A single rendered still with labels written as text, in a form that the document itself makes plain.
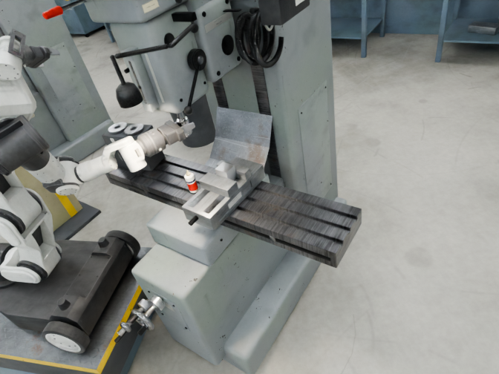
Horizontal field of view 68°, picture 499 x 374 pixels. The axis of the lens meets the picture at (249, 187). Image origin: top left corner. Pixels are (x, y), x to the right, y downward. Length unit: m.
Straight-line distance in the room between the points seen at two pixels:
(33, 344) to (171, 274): 0.83
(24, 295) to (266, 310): 1.18
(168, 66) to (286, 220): 0.67
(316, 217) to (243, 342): 0.82
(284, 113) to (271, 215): 0.48
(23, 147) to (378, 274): 1.89
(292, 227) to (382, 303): 1.00
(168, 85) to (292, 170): 0.81
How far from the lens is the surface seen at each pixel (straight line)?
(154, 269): 1.66
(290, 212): 1.43
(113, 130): 1.87
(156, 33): 1.23
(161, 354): 2.29
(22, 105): 1.33
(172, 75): 1.28
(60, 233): 3.31
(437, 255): 2.49
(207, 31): 1.37
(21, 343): 2.22
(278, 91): 1.61
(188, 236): 1.55
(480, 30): 4.76
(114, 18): 1.26
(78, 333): 1.86
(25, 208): 1.75
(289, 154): 1.78
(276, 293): 2.05
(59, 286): 2.06
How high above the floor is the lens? 1.89
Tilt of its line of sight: 39 degrees down
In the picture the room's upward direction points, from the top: 13 degrees counter-clockwise
